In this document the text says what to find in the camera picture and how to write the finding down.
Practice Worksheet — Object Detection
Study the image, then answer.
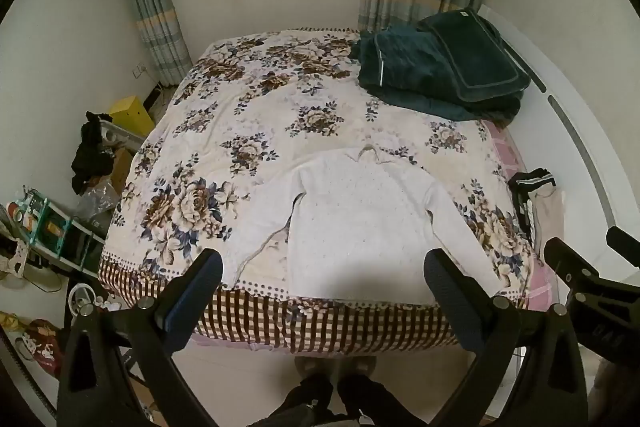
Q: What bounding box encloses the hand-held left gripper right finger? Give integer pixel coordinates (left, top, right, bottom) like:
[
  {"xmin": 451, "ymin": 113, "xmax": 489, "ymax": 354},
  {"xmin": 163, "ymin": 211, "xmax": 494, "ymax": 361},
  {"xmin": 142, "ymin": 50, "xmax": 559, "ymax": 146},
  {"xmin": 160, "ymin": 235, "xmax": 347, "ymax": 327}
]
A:
[{"xmin": 422, "ymin": 248, "xmax": 588, "ymax": 427}]

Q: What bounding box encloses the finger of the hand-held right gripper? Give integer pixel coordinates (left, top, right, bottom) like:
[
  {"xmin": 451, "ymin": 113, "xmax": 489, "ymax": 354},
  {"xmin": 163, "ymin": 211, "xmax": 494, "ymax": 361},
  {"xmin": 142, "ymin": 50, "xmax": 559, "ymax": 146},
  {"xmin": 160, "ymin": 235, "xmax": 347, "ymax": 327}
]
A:
[
  {"xmin": 606, "ymin": 226, "xmax": 640, "ymax": 269},
  {"xmin": 543, "ymin": 237, "xmax": 640, "ymax": 308}
]

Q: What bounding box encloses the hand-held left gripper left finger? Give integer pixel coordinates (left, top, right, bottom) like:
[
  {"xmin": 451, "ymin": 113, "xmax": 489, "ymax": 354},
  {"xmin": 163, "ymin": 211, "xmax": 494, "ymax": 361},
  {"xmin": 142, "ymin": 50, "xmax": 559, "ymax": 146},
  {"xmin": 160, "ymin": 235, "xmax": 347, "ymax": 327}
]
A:
[{"xmin": 56, "ymin": 248, "xmax": 224, "ymax": 427}]

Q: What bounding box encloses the white knit sweater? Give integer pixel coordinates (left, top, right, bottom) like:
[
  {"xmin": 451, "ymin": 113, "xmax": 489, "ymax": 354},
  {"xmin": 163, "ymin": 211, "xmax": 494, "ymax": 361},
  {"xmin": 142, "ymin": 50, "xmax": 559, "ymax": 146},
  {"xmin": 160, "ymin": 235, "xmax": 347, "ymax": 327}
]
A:
[{"xmin": 223, "ymin": 146, "xmax": 507, "ymax": 308}]

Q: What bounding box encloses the beige garment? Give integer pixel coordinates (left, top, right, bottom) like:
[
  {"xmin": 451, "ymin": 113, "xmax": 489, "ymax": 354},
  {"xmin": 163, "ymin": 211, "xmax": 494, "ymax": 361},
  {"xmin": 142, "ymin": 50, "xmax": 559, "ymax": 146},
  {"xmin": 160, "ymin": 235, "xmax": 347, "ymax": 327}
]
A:
[{"xmin": 529, "ymin": 186, "xmax": 567, "ymax": 260}]

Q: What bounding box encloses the black white striped garment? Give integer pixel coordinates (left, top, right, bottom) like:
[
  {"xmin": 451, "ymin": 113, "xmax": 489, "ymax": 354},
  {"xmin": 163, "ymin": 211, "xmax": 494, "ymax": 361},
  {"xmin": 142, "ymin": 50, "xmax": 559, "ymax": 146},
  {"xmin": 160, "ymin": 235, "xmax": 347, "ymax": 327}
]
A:
[{"xmin": 507, "ymin": 168, "xmax": 556, "ymax": 258}]

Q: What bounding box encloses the white curved headboard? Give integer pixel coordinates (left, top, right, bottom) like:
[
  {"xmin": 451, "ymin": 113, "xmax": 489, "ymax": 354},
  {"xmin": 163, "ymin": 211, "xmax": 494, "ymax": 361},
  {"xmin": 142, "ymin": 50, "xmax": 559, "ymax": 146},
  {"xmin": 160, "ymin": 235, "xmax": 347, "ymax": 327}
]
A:
[{"xmin": 477, "ymin": 4, "xmax": 640, "ymax": 268}]

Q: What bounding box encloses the beige slipper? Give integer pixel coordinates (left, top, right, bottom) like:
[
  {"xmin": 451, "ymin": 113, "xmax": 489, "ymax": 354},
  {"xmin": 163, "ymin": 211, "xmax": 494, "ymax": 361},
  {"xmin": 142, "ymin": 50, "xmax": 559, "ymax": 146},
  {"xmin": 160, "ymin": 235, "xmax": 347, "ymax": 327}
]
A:
[{"xmin": 341, "ymin": 355, "xmax": 379, "ymax": 379}]

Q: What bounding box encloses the white small fan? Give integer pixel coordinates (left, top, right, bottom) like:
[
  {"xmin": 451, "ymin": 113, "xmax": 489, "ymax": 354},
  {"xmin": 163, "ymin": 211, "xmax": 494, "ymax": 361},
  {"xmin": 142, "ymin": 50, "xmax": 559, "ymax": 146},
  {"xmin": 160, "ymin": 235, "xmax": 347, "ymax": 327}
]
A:
[{"xmin": 67, "ymin": 283, "xmax": 102, "ymax": 324}]

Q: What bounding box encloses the pink bed sheet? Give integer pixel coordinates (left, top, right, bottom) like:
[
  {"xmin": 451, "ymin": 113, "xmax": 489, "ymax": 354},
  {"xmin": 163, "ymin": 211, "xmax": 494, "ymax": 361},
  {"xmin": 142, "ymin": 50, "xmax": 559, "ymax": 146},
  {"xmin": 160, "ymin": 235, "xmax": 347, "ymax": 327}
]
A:
[{"xmin": 482, "ymin": 119, "xmax": 557, "ymax": 314}]

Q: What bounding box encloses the clear plastic bag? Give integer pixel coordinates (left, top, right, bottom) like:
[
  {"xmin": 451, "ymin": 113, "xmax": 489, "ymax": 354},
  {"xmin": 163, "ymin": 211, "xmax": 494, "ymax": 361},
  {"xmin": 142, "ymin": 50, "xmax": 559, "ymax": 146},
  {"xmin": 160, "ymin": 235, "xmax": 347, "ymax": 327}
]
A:
[{"xmin": 75, "ymin": 182, "xmax": 122, "ymax": 234}]

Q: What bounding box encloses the cardboard box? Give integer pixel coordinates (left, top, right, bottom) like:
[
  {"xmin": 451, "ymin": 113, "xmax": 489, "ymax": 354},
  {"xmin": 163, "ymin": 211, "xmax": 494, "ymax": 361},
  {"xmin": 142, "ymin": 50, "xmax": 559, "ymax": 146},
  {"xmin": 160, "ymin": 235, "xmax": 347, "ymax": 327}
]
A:
[{"xmin": 110, "ymin": 147, "xmax": 139, "ymax": 194}]

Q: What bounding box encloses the person's left leg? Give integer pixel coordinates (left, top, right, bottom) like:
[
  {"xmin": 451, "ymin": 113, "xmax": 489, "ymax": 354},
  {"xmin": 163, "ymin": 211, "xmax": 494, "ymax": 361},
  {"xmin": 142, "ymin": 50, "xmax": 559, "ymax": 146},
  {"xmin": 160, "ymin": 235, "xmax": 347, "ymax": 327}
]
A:
[{"xmin": 262, "ymin": 373, "xmax": 335, "ymax": 427}]

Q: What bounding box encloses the teal storage shelf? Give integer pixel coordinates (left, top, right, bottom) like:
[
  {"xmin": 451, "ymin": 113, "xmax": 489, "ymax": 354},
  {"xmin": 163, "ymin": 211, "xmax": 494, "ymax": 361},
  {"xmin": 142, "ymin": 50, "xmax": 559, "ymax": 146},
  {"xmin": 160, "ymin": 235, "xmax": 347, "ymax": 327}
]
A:
[{"xmin": 0, "ymin": 188, "xmax": 109, "ymax": 279}]

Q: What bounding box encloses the red bag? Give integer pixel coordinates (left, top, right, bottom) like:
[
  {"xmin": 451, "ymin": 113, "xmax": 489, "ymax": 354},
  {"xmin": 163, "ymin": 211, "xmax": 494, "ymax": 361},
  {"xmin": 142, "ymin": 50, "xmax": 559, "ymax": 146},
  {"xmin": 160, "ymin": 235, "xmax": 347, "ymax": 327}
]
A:
[{"xmin": 21, "ymin": 318, "xmax": 64, "ymax": 379}]

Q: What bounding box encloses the white plastic rack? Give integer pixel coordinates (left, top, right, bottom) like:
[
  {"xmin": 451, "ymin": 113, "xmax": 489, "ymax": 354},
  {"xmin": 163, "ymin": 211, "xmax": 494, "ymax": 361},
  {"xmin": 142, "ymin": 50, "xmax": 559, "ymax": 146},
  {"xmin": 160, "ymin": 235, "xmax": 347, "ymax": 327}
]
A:
[{"xmin": 100, "ymin": 117, "xmax": 147, "ymax": 152}]

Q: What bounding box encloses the black hanging clothing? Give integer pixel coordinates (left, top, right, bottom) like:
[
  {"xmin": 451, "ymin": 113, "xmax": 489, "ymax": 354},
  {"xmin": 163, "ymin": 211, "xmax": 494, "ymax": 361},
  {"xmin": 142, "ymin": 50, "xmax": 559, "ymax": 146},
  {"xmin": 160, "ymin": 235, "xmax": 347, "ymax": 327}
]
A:
[{"xmin": 71, "ymin": 111, "xmax": 118, "ymax": 196}]

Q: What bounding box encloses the yellow box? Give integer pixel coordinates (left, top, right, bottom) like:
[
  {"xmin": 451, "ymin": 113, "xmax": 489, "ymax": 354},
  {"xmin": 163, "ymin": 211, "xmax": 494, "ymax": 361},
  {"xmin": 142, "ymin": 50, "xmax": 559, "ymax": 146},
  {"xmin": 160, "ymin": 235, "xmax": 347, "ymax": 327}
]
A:
[{"xmin": 109, "ymin": 95, "xmax": 156, "ymax": 138}]

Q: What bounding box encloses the floral bed blanket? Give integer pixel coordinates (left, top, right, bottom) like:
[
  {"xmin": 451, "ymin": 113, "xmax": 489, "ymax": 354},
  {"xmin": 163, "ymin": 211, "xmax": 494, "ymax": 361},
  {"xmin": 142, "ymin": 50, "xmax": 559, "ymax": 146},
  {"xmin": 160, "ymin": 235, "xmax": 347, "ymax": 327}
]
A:
[{"xmin": 97, "ymin": 27, "xmax": 536, "ymax": 355}]

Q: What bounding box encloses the dark green folded blanket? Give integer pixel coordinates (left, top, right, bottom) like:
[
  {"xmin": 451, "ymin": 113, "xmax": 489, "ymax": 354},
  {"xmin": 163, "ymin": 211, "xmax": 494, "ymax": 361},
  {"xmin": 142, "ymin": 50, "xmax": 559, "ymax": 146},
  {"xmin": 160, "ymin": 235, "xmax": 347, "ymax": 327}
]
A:
[{"xmin": 350, "ymin": 24, "xmax": 523, "ymax": 124}]

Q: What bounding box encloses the dark green pillow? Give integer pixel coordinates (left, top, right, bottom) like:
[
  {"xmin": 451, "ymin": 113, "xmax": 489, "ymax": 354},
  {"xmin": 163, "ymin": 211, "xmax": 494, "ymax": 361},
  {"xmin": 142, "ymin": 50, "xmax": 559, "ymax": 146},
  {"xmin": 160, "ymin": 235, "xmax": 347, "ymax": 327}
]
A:
[{"xmin": 417, "ymin": 8, "xmax": 532, "ymax": 104}]

